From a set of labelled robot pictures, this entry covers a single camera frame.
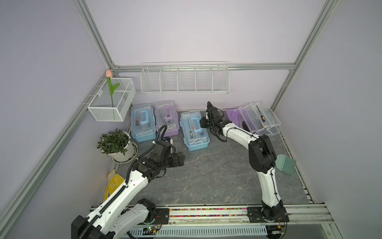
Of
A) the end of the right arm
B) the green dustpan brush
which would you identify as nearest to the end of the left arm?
the end of the right arm

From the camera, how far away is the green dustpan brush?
900 mm

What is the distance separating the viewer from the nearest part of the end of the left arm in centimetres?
53

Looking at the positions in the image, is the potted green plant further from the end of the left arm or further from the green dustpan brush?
the green dustpan brush

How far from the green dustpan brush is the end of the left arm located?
65cm
